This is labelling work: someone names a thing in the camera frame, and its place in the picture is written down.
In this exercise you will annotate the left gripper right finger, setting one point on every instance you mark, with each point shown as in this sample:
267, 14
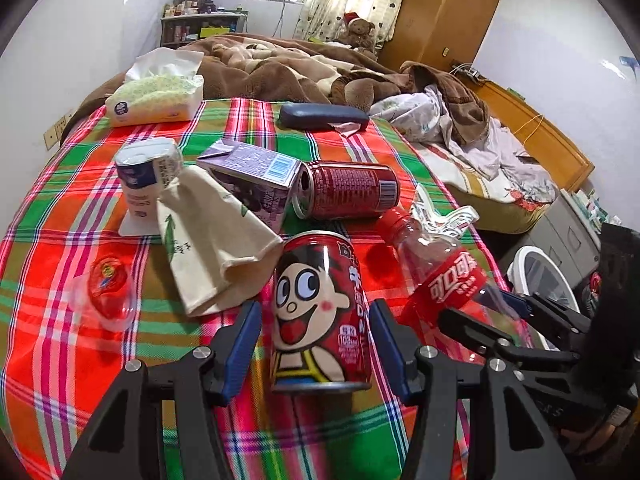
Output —
509, 438

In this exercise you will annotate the pale pink crumpled sheet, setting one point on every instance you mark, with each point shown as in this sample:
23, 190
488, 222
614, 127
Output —
498, 161

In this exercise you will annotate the beige paper bag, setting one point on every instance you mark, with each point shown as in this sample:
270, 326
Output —
220, 254

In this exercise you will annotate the plaid red green blanket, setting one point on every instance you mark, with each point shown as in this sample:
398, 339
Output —
55, 366

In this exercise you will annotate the wooden headboard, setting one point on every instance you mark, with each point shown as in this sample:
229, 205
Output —
568, 166

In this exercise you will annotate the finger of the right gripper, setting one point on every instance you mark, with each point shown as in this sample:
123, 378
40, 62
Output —
547, 316
490, 342

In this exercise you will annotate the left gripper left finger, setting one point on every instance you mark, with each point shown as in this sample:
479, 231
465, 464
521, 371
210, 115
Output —
124, 436

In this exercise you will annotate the clear jelly cup red lid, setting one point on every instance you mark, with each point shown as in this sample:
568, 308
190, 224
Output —
104, 294

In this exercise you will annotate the brown teddy bear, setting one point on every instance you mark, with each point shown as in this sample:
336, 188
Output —
357, 34

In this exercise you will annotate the yellow bed mattress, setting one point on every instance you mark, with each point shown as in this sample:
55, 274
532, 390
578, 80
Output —
502, 208

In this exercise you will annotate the purple milk carton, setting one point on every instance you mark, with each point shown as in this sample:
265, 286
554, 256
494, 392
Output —
261, 179

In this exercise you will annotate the red cartoon milk can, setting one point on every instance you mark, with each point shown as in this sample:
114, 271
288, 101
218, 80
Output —
320, 335

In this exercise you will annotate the wall power socket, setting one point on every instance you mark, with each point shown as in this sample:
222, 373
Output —
52, 137

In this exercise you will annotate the green white tissue pack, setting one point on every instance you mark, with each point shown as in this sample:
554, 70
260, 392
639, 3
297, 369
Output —
162, 86

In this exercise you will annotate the dark red soda can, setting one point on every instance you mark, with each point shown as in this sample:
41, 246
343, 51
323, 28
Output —
344, 190

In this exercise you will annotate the white floral pillow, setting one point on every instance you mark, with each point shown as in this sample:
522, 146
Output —
415, 115

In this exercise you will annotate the dark blue glasses case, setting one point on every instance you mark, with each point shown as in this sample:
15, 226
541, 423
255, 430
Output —
314, 116

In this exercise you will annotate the white blue yogurt cup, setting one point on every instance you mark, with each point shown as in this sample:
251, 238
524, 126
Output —
144, 169

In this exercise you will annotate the clear plastic cola bottle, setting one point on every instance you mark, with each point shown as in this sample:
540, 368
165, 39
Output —
427, 273

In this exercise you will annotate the grey bedside drawer cabinet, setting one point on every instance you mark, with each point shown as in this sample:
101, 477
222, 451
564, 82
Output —
566, 237

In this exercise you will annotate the person right hand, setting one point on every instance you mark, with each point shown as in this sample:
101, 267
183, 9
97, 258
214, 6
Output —
603, 438

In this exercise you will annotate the wooden wardrobe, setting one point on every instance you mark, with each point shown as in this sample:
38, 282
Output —
438, 33

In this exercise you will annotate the white round trash bin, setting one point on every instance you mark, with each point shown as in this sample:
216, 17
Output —
531, 270

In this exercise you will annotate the cluttered white shelf unit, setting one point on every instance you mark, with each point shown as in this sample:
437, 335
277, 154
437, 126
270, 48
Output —
185, 21

